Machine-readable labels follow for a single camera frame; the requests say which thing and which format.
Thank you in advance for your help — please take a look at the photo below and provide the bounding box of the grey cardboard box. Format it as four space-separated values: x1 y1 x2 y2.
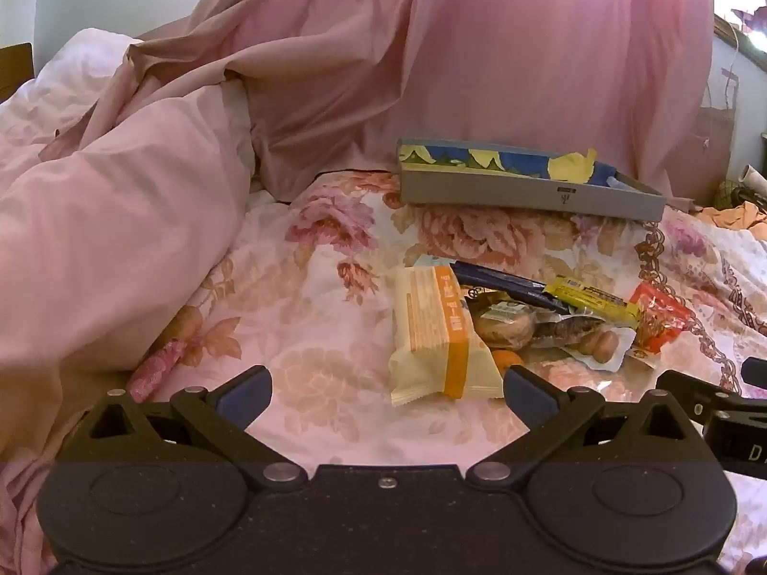
396 137 667 222

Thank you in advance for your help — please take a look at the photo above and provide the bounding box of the pale pink duvet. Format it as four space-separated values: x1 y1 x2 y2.
0 27 258 575

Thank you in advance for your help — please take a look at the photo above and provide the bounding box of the floral bedsheet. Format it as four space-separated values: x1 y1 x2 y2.
120 168 767 575

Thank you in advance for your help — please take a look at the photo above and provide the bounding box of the clear bun packet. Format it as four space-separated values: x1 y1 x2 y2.
467 290 540 351

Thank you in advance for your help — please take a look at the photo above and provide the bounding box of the clear sausage packet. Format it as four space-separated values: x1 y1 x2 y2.
563 326 636 371

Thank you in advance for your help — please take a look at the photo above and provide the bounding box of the cream orange snack packet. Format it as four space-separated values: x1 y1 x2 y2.
388 266 504 407

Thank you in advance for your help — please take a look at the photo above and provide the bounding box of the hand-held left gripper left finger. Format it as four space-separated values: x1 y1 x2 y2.
89 364 309 490

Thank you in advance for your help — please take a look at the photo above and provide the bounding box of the red snack packet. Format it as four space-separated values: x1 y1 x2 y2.
626 281 695 366

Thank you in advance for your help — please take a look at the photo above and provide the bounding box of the dark blue snack packet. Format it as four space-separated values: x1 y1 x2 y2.
413 254 570 315

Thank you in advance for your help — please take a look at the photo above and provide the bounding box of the wooden headboard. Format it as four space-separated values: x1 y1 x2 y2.
0 42 34 103

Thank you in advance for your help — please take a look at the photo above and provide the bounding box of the yellow snack bar packet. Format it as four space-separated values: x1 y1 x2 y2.
544 276 641 329

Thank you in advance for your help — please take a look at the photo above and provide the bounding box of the orange cloth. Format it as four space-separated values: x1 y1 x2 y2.
698 200 767 231

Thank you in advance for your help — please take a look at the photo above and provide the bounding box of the pink curtain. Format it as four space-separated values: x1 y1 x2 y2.
407 0 715 205

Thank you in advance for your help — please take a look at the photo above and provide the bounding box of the pink speckled packet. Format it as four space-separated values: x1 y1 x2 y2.
128 338 189 402

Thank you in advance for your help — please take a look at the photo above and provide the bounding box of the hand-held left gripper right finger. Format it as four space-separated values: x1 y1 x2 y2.
466 364 691 490

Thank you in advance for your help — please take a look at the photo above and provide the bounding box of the dusty pink sheet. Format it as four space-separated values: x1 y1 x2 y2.
90 0 420 203

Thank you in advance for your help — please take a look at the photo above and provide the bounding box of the gold brown snack packet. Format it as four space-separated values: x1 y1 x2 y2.
533 314 606 342

